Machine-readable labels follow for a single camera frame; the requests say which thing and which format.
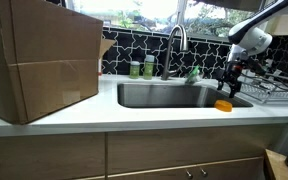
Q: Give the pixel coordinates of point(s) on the tall green soap bottle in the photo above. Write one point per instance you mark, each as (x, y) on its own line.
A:
(148, 67)

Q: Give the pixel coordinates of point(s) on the metal wire dish rack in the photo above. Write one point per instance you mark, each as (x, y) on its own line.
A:
(261, 89)

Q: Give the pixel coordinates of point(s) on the right round cabinet knob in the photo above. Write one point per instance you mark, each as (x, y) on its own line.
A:
(203, 172)

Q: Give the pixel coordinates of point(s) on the orange plastic bowl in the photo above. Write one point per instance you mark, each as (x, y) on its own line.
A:
(223, 105)

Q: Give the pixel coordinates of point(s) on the large brown cardboard box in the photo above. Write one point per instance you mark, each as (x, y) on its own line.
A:
(48, 58)

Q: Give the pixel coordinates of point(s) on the wooden board lower right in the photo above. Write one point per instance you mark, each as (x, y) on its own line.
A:
(274, 166)

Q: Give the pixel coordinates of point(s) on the short green soap bottle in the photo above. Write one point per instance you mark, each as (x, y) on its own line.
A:
(134, 69)

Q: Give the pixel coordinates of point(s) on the left cabinet drawer front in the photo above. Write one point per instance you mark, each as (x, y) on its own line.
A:
(52, 157)

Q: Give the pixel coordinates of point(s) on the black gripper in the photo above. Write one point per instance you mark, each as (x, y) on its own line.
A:
(231, 74)

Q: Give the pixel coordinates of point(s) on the brushed steel gooseneck faucet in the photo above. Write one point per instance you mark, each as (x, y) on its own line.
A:
(183, 47)

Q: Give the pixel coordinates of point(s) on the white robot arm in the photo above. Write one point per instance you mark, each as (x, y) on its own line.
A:
(248, 39)

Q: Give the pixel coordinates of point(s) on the wooden cabinet front under sink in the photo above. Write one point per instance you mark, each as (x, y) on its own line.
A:
(225, 153)

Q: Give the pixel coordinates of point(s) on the round cabinet knob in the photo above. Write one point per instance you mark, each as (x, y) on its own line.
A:
(189, 175)
(203, 172)

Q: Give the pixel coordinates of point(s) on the stainless steel sink basin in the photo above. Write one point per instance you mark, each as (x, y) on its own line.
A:
(140, 95)

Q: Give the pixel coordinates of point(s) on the left round cabinet knob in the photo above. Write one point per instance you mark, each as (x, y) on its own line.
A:
(189, 175)

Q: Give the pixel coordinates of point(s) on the green dish brush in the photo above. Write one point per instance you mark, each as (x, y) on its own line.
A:
(192, 76)

